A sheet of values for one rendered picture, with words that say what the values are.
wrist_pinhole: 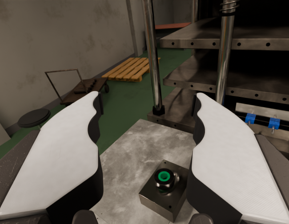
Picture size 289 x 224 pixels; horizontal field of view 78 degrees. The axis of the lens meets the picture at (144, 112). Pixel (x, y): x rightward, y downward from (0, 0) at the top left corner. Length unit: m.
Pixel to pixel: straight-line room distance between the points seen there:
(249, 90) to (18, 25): 3.21
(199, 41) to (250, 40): 0.24
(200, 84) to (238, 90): 0.21
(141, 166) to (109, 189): 0.19
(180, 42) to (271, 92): 0.53
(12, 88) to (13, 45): 0.63
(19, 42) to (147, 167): 2.96
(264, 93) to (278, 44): 0.23
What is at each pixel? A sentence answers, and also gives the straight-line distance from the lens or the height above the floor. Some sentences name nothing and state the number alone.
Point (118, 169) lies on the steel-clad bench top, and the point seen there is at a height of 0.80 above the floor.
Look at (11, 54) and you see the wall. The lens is 3.41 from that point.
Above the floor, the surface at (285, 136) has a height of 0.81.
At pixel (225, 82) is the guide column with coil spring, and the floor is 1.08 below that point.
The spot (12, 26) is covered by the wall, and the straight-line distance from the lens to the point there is 3.47.
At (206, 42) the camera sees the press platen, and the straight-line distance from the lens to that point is 1.04.
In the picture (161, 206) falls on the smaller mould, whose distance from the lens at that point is 0.74.
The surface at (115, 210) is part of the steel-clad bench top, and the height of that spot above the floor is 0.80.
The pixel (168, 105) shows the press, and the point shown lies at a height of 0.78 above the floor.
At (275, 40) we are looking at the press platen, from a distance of 0.99.
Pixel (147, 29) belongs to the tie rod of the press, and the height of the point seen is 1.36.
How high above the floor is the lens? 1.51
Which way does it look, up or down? 32 degrees down
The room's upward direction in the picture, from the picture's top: 9 degrees counter-clockwise
